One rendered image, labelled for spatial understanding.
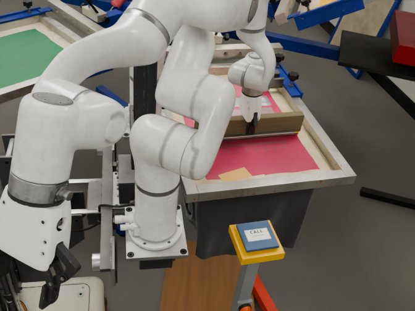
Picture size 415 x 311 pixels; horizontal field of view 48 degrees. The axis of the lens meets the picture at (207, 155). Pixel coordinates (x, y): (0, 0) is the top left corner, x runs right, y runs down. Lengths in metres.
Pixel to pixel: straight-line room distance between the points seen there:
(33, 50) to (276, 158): 1.19
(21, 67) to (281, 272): 1.60
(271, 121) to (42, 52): 1.08
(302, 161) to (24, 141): 1.21
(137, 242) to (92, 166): 1.97
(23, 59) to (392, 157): 2.52
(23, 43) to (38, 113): 1.73
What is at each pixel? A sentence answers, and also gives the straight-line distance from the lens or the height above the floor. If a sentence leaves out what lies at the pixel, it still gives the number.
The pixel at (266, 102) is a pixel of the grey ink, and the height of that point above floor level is 0.96.
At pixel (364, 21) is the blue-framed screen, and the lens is 4.49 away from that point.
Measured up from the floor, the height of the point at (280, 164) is 0.95.
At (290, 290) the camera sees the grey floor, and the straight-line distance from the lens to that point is 2.49.
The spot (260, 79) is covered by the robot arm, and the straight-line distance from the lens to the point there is 1.44.
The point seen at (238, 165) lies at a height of 0.95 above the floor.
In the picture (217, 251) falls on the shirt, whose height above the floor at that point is 0.55.
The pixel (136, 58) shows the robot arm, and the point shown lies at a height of 1.63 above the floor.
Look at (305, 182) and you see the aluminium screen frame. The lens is 1.55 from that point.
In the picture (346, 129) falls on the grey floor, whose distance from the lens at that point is 3.68.
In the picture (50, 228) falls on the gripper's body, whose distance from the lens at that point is 0.65.
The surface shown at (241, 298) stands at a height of 0.68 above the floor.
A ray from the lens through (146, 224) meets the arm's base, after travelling 1.04.
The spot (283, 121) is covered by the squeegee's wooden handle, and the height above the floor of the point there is 1.03.
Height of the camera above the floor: 1.98
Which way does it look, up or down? 39 degrees down
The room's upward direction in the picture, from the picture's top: 7 degrees clockwise
